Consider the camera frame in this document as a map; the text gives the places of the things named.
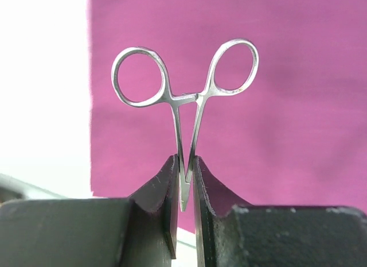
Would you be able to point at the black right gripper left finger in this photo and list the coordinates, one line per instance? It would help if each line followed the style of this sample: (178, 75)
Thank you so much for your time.
(152, 228)

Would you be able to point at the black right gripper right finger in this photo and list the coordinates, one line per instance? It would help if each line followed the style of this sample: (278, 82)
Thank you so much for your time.
(217, 230)

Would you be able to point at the purple surgical drape cloth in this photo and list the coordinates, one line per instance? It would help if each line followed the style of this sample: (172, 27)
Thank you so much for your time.
(296, 136)

